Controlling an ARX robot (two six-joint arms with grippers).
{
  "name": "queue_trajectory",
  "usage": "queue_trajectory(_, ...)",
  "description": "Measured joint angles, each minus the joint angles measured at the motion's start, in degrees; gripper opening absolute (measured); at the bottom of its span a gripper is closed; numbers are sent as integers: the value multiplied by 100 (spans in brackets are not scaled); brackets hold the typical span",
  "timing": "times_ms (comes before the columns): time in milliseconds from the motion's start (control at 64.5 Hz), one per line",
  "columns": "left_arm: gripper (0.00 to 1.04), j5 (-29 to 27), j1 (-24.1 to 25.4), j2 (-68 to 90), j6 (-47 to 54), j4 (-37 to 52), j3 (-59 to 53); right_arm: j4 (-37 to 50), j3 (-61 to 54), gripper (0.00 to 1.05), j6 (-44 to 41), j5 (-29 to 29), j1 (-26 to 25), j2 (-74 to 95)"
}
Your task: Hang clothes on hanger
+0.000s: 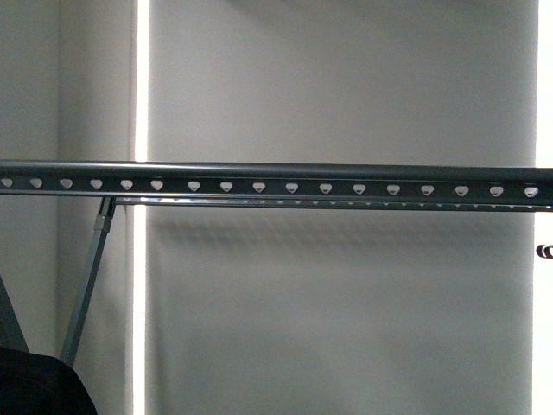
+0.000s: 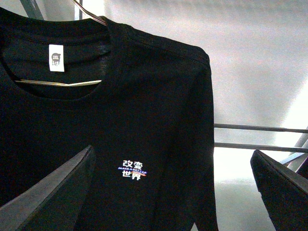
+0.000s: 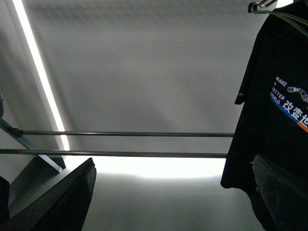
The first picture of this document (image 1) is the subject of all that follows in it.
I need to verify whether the grey rack support leg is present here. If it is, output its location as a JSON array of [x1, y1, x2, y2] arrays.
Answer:
[[60, 197, 117, 367]]

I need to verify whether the grey crossing rack leg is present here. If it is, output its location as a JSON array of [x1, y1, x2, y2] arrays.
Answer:
[[0, 279, 29, 353]]

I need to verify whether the black t-shirt with print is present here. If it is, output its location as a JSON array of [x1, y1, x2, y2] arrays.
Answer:
[[1, 348, 97, 414]]

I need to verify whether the grey rear rack rail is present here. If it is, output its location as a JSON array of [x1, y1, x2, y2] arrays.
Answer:
[[116, 197, 552, 214]]

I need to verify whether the grey perforated front rack rail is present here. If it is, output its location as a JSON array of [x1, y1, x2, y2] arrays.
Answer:
[[1, 160, 552, 207]]

